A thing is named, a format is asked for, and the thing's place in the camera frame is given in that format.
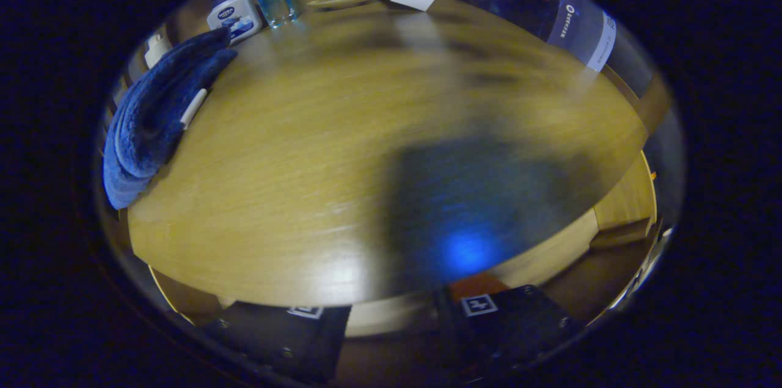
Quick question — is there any white bottle with blue cap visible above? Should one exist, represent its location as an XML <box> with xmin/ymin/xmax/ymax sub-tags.
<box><xmin>206</xmin><ymin>0</ymin><xmax>263</xmax><ymax>45</ymax></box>

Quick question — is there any white pump bottle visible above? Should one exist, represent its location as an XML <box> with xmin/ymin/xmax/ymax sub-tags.
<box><xmin>144</xmin><ymin>31</ymin><xmax>173</xmax><ymax>69</ymax></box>

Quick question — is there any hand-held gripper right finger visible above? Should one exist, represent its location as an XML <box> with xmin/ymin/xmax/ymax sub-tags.
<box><xmin>435</xmin><ymin>274</ymin><xmax>584</xmax><ymax>376</ymax></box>

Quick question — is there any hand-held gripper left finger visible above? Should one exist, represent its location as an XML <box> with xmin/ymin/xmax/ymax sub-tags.
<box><xmin>199</xmin><ymin>301</ymin><xmax>353</xmax><ymax>384</ymax></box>

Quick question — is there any light purple book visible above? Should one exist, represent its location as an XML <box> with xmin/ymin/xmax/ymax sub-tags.
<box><xmin>585</xmin><ymin>9</ymin><xmax>654</xmax><ymax>98</ymax></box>

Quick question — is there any wooden cabinet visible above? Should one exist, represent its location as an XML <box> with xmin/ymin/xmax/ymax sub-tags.
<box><xmin>98</xmin><ymin>0</ymin><xmax>679</xmax><ymax>340</ymax></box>

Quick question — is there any blue folded towel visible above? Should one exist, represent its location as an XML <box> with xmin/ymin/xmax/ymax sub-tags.
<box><xmin>103</xmin><ymin>26</ymin><xmax>239</xmax><ymax>210</ymax></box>

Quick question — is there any wooden countertop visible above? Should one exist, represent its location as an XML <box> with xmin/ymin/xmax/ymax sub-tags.
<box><xmin>125</xmin><ymin>0</ymin><xmax>648</xmax><ymax>309</ymax></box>

